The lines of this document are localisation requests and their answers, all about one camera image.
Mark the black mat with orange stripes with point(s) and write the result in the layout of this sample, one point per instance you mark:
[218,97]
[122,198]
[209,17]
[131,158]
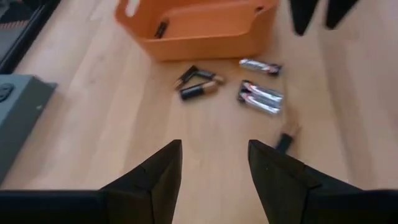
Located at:
[15,12]

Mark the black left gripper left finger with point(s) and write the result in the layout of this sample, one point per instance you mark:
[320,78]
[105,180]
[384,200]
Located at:
[140,193]

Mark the silver battery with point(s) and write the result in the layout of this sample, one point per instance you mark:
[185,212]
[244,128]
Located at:
[259,67]
[259,104]
[264,91]

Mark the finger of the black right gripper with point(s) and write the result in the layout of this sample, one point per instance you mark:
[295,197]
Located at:
[303,15]
[337,12]

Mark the grey power strip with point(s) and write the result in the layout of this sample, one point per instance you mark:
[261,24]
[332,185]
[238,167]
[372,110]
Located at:
[18,118]

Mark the orange plastic bin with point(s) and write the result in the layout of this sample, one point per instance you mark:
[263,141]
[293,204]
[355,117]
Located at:
[202,43]

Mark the black metal table frame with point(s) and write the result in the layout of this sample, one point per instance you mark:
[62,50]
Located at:
[31,28]

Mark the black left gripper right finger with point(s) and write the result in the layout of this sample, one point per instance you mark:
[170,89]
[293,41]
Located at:
[286,186]

